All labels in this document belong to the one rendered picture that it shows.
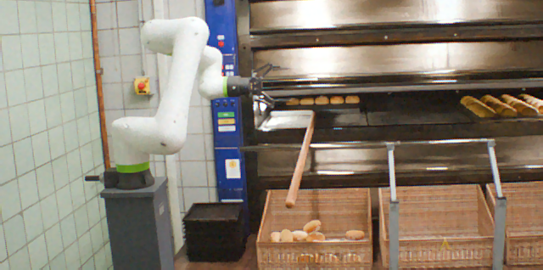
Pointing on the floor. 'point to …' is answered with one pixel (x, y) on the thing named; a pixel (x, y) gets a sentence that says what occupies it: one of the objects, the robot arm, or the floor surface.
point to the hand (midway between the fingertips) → (287, 84)
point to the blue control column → (215, 22)
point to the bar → (395, 189)
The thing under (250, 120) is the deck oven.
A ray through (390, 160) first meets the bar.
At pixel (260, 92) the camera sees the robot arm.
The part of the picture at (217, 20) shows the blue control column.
